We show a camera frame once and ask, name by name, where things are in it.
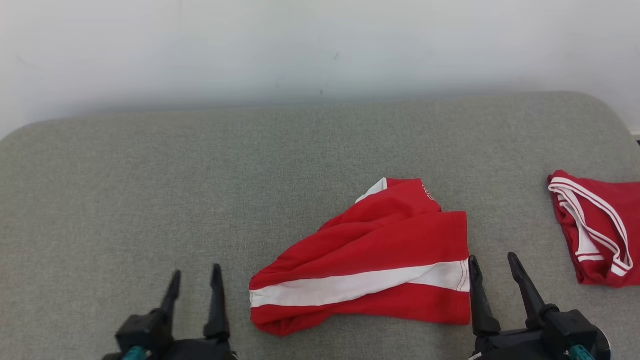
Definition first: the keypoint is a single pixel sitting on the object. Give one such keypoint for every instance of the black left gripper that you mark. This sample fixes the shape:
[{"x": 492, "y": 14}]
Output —
[{"x": 200, "y": 351}]

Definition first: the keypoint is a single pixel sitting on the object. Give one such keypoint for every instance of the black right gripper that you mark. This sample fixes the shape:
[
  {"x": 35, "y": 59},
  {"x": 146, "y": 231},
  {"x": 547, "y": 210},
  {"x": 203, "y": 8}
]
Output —
[{"x": 510, "y": 347}]

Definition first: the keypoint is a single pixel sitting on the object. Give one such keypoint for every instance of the red garment with white stripe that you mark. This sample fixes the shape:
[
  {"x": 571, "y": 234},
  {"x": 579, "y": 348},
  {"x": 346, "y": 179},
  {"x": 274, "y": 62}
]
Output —
[{"x": 380, "y": 240}]

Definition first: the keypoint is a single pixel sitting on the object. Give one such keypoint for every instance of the red shirt with white sleeves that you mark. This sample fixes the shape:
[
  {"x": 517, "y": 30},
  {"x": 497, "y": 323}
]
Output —
[{"x": 607, "y": 205}]

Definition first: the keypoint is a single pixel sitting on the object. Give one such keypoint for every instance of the grey fabric sofa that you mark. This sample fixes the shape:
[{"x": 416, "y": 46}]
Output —
[{"x": 200, "y": 175}]

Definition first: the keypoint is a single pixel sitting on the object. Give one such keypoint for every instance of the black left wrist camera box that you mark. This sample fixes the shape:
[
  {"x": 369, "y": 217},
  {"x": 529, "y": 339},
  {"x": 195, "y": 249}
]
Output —
[{"x": 142, "y": 330}]

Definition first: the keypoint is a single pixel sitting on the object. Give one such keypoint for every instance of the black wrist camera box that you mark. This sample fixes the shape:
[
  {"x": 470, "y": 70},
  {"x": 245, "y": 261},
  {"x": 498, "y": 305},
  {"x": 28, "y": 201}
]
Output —
[
  {"x": 142, "y": 330},
  {"x": 570, "y": 325}
]

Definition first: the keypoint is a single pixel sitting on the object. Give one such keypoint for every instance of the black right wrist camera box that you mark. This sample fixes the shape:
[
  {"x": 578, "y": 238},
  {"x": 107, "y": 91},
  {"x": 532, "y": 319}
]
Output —
[{"x": 570, "y": 325}]

